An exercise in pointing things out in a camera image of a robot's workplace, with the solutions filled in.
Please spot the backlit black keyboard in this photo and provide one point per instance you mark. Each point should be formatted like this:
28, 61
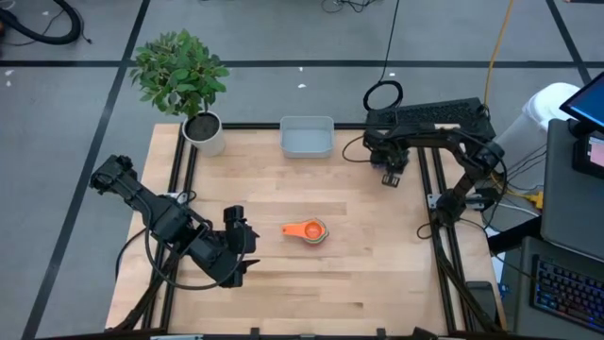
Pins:
566, 293

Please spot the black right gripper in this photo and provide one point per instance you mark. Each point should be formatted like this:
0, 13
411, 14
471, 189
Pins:
389, 151

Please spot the green leafy plant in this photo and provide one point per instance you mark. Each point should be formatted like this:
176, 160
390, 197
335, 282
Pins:
179, 71

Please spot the grey desk top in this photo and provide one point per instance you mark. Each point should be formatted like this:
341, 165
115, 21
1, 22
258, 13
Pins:
571, 203
524, 264

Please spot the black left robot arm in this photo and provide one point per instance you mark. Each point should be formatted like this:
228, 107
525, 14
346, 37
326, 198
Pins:
156, 212

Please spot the black phone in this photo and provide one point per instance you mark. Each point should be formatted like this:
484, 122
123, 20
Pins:
481, 297

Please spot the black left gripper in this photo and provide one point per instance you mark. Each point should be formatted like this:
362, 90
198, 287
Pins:
222, 255

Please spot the yellow power plug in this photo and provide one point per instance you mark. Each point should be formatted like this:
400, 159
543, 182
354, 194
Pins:
534, 200

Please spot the white waste bin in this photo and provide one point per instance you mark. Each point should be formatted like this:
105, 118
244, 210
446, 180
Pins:
533, 123

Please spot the orange plastic measuring cup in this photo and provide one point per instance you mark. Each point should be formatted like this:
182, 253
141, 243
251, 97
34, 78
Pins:
302, 230

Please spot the computer monitor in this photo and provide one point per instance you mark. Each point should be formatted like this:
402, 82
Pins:
587, 101

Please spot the black aluminium table frame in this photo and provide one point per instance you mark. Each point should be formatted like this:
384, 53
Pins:
255, 126

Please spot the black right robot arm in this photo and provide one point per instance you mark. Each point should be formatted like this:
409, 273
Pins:
472, 146

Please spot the small display device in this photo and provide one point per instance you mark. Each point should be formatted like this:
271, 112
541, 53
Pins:
590, 153

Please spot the white cylindrical plant pot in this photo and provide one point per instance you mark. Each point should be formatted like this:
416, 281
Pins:
207, 141

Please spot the green plastic measuring cup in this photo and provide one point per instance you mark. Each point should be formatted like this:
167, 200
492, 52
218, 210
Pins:
326, 234

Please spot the grey plastic basket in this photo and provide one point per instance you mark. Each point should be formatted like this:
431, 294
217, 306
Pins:
307, 139

